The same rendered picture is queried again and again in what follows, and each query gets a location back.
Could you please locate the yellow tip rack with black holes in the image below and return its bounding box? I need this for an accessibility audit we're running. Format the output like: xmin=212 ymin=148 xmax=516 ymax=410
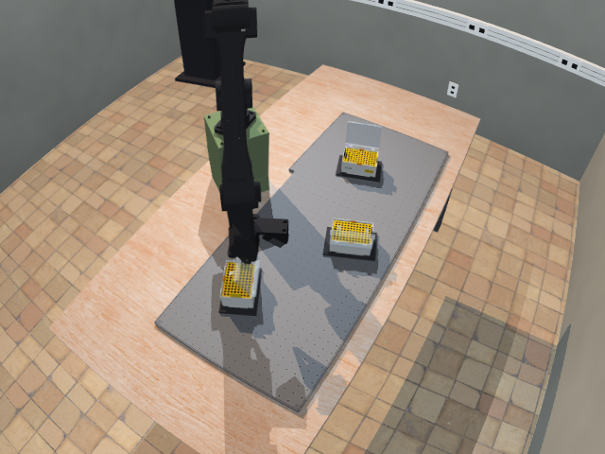
xmin=333 ymin=220 xmax=372 ymax=234
xmin=343 ymin=148 xmax=377 ymax=166

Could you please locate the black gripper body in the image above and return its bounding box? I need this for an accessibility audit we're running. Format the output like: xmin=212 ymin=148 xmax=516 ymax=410
xmin=228 ymin=238 xmax=260 ymax=262

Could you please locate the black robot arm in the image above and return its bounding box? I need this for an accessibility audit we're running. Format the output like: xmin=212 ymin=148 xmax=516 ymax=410
xmin=204 ymin=0 xmax=289 ymax=258

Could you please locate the yellow plate with black holes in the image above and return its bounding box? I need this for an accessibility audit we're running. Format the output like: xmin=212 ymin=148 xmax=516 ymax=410
xmin=222 ymin=262 xmax=250 ymax=298

